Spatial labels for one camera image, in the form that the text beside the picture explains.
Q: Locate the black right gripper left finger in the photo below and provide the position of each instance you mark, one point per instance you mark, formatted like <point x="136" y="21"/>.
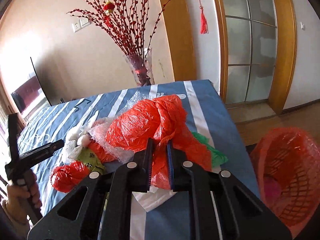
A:
<point x="99" y="208"/>

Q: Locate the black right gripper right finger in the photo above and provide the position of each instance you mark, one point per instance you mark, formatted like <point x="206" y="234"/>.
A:
<point x="220" y="205"/>

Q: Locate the large red plastic bag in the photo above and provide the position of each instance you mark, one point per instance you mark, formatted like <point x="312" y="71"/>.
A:
<point x="162" y="119"/>

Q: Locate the red plastic trash basket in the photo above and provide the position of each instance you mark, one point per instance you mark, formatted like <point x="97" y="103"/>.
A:
<point x="286" y="165"/>

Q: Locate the person's left hand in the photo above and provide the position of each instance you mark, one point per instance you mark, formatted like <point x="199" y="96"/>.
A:
<point x="15" y="194"/>

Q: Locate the small red plastic bag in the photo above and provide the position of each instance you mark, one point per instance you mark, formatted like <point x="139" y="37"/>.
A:
<point x="64" y="178"/>

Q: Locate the blue white striped tablecloth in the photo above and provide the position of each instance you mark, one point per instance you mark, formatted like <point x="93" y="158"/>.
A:
<point x="206" y="114"/>

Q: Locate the yellow green plastic bag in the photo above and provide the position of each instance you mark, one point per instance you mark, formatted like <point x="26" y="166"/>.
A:
<point x="91" y="161"/>

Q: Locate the white plastic bag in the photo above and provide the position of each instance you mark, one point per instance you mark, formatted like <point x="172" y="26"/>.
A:
<point x="76" y="139"/>

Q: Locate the flat screen television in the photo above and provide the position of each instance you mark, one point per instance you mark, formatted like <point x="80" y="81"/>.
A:
<point x="30" y="97"/>

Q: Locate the clear bubble wrap on table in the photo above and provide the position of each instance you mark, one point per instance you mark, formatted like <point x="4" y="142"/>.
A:
<point x="106" y="140"/>

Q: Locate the glass vase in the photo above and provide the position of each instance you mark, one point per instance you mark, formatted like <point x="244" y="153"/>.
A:
<point x="141" y="67"/>

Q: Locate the red berry branches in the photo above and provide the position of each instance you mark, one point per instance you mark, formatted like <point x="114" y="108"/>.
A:
<point x="123" y="20"/>

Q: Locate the frosted glass door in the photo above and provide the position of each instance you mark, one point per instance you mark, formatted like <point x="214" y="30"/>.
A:
<point x="252" y="49"/>

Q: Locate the white wall socket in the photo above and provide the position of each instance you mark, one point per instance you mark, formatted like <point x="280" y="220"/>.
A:
<point x="76" y="26"/>

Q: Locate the white light switch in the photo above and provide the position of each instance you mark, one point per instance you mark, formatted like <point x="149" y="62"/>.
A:
<point x="84" y="22"/>

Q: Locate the wooden door frame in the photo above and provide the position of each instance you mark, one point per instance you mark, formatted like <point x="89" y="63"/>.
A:
<point x="286" y="52"/>

